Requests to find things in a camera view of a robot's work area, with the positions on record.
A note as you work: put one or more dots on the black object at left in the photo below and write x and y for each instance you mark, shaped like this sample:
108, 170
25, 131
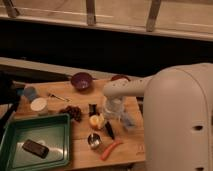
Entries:
8, 95

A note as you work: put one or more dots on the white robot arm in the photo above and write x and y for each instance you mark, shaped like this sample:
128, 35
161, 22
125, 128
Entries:
177, 111

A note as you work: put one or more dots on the small steel cup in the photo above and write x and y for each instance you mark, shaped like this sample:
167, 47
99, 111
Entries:
94, 140

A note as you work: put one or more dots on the white paper cup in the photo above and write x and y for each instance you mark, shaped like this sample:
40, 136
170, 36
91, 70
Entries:
39, 105

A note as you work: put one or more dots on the dark brown sponge block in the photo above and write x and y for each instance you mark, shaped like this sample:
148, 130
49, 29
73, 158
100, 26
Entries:
35, 148

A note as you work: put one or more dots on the crumpled blue cloth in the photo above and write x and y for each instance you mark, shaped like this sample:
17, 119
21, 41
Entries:
127, 121

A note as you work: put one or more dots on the wooden table board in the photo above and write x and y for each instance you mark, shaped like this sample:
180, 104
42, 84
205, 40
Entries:
82, 157

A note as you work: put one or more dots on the bunch of dark grapes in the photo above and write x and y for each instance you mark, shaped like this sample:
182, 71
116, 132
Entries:
74, 112

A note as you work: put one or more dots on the purple bowl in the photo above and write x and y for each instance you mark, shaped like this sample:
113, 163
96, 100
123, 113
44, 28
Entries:
81, 81

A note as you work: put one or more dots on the metal fork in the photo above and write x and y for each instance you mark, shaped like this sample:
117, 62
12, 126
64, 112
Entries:
58, 97

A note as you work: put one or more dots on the orange carrot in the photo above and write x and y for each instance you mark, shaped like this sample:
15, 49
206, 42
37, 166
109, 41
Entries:
109, 149

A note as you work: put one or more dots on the green plastic tray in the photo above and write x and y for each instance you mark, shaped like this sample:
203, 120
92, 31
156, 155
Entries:
52, 132

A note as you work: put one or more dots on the blue plastic cup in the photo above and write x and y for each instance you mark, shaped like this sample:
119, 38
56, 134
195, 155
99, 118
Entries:
30, 93

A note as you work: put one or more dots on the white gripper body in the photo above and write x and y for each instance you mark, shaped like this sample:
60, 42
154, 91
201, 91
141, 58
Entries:
113, 108

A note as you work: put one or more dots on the red bowl blue inside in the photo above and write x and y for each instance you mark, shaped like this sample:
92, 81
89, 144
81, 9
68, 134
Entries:
119, 76

